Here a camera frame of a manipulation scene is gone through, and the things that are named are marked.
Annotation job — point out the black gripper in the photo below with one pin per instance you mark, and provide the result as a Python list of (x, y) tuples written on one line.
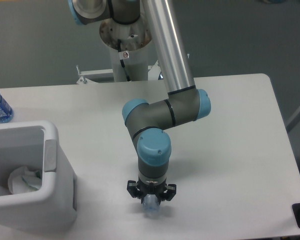
[(163, 191)]

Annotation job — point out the clear plastic bottle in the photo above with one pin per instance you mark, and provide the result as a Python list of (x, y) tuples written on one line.
[(151, 206)]

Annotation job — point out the white plastic wrapper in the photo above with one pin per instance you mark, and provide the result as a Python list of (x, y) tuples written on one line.
[(22, 180)]

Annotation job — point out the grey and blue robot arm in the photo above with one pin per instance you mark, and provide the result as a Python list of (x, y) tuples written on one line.
[(147, 122)]

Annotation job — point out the white trash can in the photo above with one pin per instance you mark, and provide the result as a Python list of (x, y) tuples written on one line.
[(35, 144)]

